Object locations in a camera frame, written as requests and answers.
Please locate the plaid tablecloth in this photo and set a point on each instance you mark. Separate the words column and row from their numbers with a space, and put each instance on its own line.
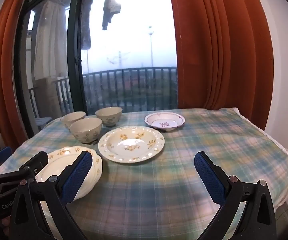
column 159, row 192

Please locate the orange curtain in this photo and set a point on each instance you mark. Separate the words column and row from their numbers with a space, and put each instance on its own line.
column 221, row 55
column 4, row 80

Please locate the perforated yellow floral plate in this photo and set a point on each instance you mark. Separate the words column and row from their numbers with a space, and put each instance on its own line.
column 131, row 142

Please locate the blue balcony chair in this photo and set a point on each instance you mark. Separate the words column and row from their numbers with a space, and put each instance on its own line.
column 42, row 122

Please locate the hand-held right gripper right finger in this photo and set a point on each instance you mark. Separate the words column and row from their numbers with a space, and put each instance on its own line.
column 208, row 180

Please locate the white hanging garment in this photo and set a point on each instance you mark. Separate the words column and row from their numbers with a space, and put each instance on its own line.
column 49, row 42

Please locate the dark green window frame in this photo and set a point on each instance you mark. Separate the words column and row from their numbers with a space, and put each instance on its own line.
column 75, row 55

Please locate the scalloped yellow floral plate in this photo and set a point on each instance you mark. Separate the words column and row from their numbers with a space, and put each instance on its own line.
column 59, row 160

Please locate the street lamp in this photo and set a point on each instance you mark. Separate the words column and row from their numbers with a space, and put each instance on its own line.
column 151, row 45

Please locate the dark balcony railing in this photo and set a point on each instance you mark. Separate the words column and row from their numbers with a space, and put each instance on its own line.
column 134, row 69

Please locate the grey hanging garment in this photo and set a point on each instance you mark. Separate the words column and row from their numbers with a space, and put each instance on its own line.
column 107, row 12

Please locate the cream floral bowl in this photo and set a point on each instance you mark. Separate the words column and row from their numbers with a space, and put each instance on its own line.
column 84, row 132
column 71, row 120
column 109, row 118

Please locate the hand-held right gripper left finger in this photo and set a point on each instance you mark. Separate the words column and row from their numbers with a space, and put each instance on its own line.
column 76, row 177

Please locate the white plate red pattern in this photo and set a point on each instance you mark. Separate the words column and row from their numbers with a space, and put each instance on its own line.
column 164, row 123

